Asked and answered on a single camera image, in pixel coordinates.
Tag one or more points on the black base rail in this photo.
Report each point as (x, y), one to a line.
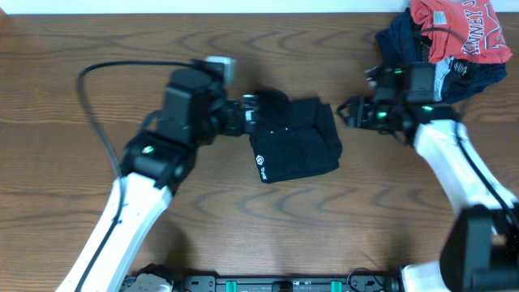
(155, 278)

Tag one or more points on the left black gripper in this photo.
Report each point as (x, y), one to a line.
(234, 112)

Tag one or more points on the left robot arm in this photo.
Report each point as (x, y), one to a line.
(155, 162)

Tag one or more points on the black t-shirt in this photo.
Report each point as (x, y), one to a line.
(294, 139)

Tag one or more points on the navy blue folded garment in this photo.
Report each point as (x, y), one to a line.
(400, 43)

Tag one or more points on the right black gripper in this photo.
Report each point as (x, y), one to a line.
(358, 115)

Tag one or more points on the black garment with white trim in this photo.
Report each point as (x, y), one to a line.
(457, 79)

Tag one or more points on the red printed t-shirt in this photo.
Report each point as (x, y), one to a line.
(467, 29)

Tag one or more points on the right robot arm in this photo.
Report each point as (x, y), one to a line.
(481, 253)

